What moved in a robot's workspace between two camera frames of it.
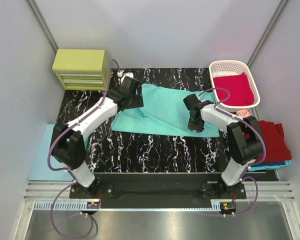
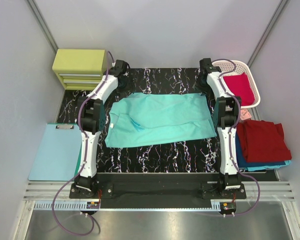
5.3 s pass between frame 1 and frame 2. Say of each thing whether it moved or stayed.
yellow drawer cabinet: stayed
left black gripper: moved
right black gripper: moved
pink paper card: stayed
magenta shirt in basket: stayed
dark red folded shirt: stayed
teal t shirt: moved
